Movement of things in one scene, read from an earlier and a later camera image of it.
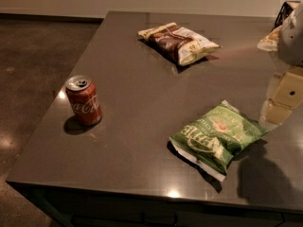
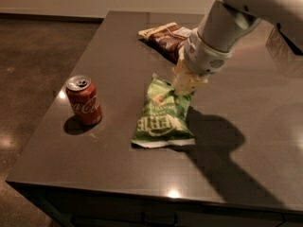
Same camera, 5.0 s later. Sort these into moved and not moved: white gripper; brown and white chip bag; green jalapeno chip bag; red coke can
Moved: white gripper; green jalapeno chip bag
Not moved: brown and white chip bag; red coke can
